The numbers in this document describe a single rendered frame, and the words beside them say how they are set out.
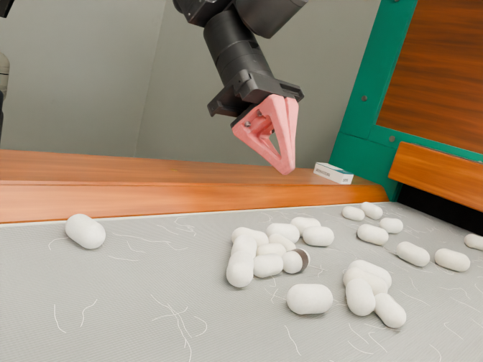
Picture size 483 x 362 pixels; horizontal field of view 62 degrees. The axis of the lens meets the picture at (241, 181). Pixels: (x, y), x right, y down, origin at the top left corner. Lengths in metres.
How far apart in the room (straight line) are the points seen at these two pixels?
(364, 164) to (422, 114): 0.14
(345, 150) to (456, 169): 0.25
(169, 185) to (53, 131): 2.07
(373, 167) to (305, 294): 0.59
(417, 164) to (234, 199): 0.38
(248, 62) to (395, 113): 0.46
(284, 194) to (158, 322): 0.34
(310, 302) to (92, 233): 0.16
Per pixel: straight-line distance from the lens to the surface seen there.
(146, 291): 0.28
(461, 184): 0.73
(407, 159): 0.76
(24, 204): 0.35
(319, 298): 0.29
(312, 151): 1.87
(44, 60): 2.38
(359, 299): 0.32
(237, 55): 0.46
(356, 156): 0.87
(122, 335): 0.24
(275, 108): 0.42
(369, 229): 0.51
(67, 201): 0.36
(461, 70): 0.84
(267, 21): 0.47
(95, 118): 2.57
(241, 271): 0.29
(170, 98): 2.54
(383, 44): 0.89
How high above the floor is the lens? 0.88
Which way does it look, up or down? 13 degrees down
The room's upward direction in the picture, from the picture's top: 15 degrees clockwise
